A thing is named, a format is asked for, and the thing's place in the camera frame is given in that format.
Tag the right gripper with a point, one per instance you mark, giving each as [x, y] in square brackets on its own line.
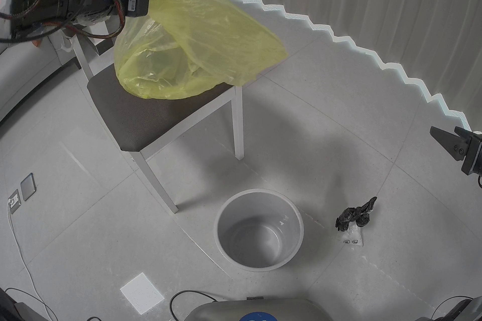
[475, 157]

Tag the yellow plastic bag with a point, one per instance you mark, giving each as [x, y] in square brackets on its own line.
[211, 33]

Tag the black plastic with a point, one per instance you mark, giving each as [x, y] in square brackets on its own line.
[354, 216]

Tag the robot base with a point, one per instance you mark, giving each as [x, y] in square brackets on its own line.
[226, 312]

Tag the white trash bin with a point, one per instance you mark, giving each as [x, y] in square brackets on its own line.
[260, 255]

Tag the orange cushion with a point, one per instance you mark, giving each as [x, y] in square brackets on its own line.
[36, 43]

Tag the grey chair with white legs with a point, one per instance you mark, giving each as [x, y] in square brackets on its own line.
[150, 116]

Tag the pale grey sofa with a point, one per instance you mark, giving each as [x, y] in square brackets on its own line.
[22, 75]

